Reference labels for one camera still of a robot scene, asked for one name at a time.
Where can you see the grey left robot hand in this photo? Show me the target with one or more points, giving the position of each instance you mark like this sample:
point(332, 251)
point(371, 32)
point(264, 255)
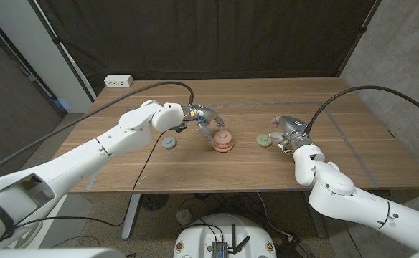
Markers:
point(202, 114)

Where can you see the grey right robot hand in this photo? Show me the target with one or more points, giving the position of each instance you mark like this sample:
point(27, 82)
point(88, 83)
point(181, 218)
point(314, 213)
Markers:
point(292, 127)

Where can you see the green disk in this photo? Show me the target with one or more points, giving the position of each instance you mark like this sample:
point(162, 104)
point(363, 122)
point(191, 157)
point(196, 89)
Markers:
point(264, 140)

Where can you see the dusty pink disk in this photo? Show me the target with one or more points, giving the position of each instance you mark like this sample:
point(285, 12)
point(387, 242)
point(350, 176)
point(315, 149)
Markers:
point(223, 138)

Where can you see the coral red disk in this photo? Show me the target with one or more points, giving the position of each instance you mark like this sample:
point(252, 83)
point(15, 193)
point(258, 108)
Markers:
point(224, 146)

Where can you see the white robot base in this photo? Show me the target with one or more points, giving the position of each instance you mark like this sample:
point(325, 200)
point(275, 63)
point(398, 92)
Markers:
point(198, 240)

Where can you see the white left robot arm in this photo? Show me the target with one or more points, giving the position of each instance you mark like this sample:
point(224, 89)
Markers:
point(69, 172)

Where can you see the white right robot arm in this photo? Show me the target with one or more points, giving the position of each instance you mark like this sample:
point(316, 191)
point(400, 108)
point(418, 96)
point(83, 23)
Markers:
point(356, 197)

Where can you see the large orange disk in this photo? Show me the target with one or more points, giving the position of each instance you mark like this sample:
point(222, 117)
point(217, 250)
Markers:
point(223, 150)

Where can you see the small dark grey disk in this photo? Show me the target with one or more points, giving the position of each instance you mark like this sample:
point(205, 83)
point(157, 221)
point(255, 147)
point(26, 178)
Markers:
point(169, 143)

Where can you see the black backdrop curtain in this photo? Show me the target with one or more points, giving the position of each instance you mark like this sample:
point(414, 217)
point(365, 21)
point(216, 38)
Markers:
point(209, 36)

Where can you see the white power strip box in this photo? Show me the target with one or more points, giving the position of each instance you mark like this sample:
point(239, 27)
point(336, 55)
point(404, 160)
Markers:
point(118, 80)

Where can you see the round black floor fan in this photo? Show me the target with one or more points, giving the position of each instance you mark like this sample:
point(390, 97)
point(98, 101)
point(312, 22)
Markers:
point(154, 201)

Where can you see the metal table leg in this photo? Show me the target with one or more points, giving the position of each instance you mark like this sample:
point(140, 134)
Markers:
point(130, 215)
point(317, 225)

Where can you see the round grey floor object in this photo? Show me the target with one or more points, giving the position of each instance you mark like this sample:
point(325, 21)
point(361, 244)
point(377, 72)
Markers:
point(184, 217)

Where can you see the black backdrop stand pole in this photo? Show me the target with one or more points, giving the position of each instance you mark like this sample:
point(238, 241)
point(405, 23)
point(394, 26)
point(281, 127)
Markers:
point(56, 40)
point(363, 29)

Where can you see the black floor power strip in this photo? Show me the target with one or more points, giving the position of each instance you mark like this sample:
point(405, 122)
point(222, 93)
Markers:
point(293, 249)

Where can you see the grey box with black antennas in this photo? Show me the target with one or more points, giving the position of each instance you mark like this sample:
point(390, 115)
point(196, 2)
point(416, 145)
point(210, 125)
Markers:
point(219, 249)

